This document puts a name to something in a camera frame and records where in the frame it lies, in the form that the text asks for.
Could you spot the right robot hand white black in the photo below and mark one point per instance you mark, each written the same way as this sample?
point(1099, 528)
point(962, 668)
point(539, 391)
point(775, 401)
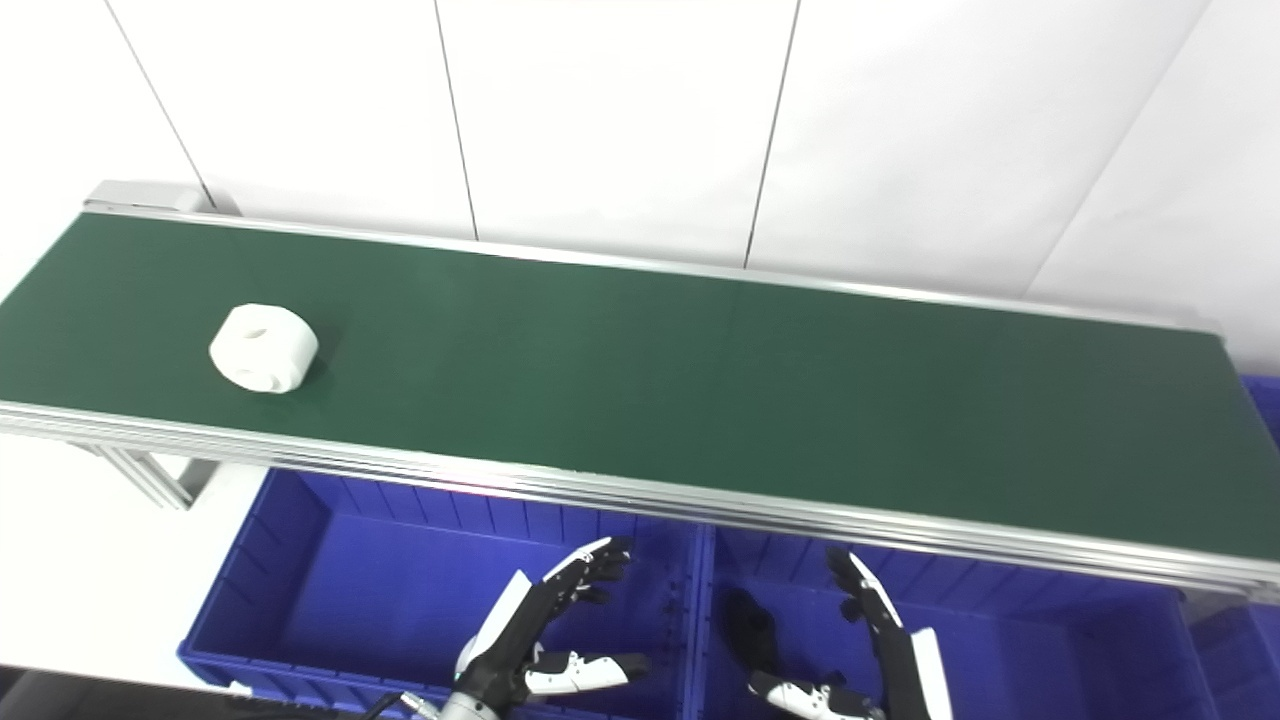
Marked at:
point(912, 675)

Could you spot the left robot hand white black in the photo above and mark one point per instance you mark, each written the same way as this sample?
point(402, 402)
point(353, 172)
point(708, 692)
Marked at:
point(505, 635)

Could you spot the white round part with hole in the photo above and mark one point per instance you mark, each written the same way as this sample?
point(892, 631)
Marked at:
point(280, 350)

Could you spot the blue plastic bin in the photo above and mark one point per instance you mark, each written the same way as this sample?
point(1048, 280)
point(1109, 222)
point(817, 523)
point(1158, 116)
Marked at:
point(1250, 655)
point(1040, 650)
point(380, 590)

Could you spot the green conveyor belt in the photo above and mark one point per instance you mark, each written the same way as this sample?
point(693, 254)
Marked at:
point(640, 492)
point(700, 385)

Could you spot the aluminium conveyor leg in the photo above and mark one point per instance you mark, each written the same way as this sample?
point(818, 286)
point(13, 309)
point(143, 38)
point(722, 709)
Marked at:
point(150, 480)

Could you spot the grey conveyor end housing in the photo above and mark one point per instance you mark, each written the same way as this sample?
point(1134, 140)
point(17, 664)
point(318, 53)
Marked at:
point(140, 195)

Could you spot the dark platform edge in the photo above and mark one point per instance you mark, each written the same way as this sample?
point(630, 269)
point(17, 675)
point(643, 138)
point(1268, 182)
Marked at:
point(120, 700)

